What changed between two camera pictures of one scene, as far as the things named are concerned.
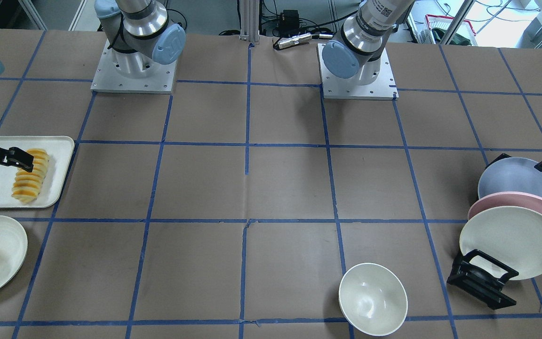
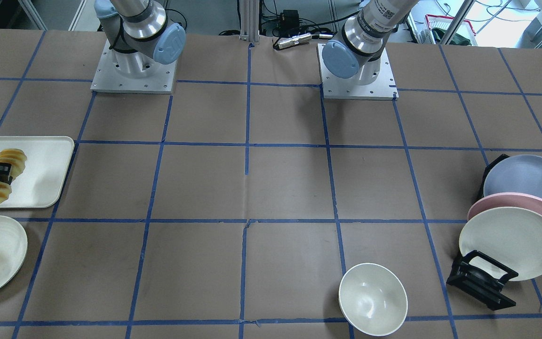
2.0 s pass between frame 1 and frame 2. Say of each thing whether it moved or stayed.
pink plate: stayed
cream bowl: stayed
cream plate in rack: stayed
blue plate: moved
